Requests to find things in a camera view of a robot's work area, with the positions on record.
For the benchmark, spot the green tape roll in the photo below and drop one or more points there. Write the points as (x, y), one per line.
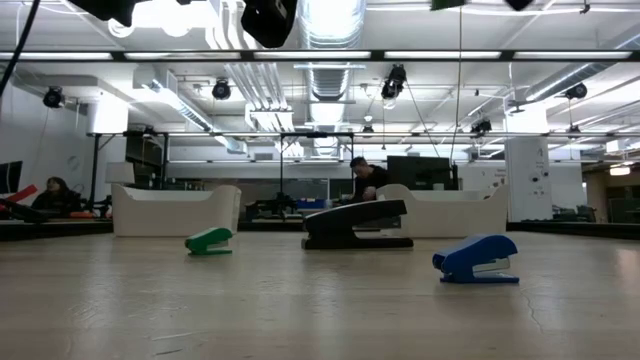
(447, 4)

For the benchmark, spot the black stapler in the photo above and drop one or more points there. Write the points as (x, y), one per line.
(350, 212)

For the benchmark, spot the green mini stapler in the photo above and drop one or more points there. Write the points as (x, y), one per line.
(207, 237)

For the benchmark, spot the blue mini stapler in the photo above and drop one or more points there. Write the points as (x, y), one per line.
(475, 250)

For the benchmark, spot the black background robot arm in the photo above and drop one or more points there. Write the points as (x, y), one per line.
(102, 205)
(272, 205)

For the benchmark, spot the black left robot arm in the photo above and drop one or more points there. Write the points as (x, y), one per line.
(110, 10)

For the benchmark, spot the black ceiling spotlight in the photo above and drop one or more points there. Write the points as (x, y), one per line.
(221, 89)
(481, 126)
(394, 82)
(52, 97)
(576, 91)

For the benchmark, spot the black overhead crossbar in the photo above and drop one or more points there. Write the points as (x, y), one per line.
(377, 55)

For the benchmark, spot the blue box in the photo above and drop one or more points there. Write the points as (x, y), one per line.
(310, 204)

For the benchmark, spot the white square pillar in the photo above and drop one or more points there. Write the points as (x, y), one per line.
(527, 190)

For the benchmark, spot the person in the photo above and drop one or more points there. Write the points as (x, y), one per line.
(372, 180)
(57, 200)

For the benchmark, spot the black monitor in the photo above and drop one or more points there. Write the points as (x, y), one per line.
(10, 177)
(417, 172)

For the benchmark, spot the white plastic bin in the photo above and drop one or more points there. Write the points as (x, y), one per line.
(450, 217)
(175, 215)

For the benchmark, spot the red bar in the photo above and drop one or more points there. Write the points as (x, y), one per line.
(25, 192)

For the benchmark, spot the black sloped bar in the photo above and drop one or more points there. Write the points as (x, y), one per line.
(25, 212)

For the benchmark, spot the silver round air duct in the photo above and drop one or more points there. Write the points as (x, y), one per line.
(330, 80)

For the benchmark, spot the grey round air duct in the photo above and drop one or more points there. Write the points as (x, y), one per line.
(575, 77)

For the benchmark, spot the white rectangular air duct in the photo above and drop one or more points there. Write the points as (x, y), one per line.
(165, 92)

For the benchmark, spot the black background rig frame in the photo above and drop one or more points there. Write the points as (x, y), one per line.
(95, 170)

